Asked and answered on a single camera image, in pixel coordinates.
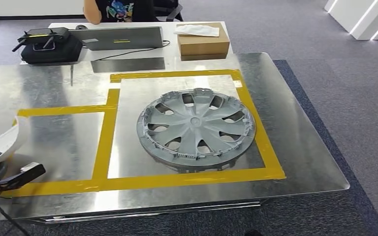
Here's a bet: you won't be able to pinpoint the white curved plastic part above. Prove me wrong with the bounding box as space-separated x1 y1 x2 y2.
0 116 31 170

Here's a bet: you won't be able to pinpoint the metal top workbench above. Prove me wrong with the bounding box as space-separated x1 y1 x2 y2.
0 52 351 225

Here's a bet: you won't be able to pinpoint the black bag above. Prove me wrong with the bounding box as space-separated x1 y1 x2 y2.
21 33 84 64

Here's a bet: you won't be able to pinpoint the black router with antennas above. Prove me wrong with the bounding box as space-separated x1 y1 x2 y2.
12 27 71 53

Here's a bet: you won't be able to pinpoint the grey laptop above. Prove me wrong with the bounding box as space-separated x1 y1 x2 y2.
68 26 165 52

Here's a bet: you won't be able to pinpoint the grey wheel hubcap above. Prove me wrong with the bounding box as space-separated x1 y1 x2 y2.
136 88 257 174

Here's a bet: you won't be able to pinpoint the person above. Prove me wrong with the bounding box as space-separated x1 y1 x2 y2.
83 0 158 26

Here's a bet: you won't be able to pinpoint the white desk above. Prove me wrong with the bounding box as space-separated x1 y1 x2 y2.
48 21 234 71

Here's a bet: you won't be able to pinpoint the flat brown cardboard box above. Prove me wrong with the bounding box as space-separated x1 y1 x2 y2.
180 53 229 62

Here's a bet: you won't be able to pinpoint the black office chair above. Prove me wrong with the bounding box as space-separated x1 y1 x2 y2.
153 0 184 22

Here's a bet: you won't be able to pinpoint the white tissue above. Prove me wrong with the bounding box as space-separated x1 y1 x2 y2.
173 24 221 37

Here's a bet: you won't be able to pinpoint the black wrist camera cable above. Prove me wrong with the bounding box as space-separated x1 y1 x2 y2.
0 191 24 236

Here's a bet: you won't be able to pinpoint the black laptop cable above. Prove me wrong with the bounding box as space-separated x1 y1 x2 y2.
94 39 171 62

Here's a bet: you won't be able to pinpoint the white lit wall panels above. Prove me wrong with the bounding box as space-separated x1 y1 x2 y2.
324 0 378 41

